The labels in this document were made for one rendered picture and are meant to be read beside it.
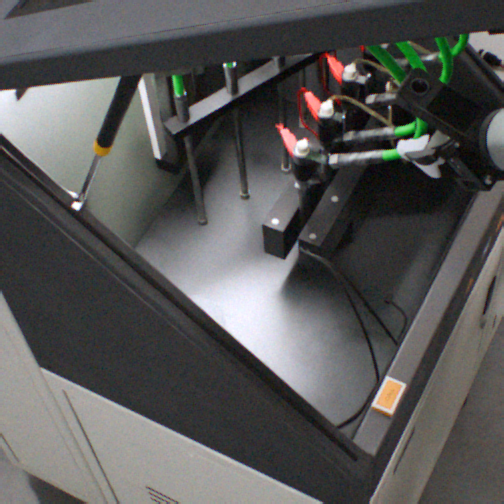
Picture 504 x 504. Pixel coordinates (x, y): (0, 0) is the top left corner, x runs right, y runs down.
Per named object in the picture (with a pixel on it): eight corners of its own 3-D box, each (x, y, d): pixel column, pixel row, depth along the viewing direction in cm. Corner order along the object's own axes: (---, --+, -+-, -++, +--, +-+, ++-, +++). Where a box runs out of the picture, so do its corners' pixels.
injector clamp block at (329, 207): (320, 298, 171) (319, 246, 158) (266, 275, 174) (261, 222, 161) (404, 150, 187) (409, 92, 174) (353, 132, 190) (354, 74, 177)
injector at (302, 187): (322, 247, 165) (320, 165, 148) (294, 236, 167) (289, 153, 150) (329, 234, 167) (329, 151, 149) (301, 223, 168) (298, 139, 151)
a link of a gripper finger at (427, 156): (405, 170, 132) (449, 162, 124) (397, 162, 131) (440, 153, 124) (424, 142, 134) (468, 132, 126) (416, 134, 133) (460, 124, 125)
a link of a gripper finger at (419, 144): (410, 188, 138) (454, 181, 130) (381, 158, 136) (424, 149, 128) (422, 171, 139) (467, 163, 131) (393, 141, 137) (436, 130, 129)
